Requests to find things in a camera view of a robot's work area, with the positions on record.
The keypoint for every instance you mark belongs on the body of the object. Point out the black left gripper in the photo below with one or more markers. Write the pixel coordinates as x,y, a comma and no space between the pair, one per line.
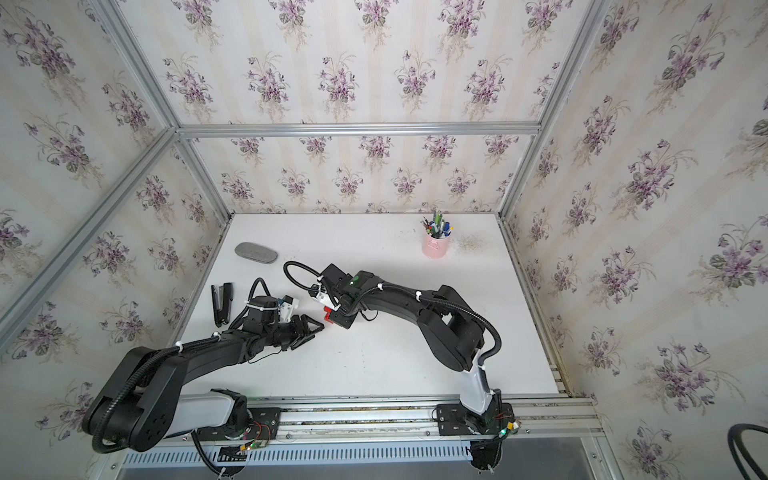
303,329

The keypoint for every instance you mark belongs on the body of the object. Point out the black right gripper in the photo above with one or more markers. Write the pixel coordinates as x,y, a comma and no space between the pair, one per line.
342,322

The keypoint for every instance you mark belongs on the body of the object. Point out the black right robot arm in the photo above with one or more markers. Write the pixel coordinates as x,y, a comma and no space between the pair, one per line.
458,337

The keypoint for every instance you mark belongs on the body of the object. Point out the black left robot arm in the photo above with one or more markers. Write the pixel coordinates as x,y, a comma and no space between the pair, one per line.
140,403

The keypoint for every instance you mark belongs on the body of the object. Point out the black stapler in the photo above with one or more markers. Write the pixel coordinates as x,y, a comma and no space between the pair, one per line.
222,297

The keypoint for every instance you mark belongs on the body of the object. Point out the grey oval eraser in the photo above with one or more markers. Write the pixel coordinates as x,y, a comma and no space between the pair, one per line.
256,252

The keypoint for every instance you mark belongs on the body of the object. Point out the pink pen cup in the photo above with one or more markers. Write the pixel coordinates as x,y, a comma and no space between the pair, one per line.
435,248

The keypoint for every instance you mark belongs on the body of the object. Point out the pens in cup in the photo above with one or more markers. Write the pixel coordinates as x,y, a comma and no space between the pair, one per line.
436,226

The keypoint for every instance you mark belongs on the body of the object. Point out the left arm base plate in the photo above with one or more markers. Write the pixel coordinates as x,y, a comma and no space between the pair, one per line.
259,425

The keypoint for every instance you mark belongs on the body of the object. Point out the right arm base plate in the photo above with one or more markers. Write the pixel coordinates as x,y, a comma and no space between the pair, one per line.
456,420

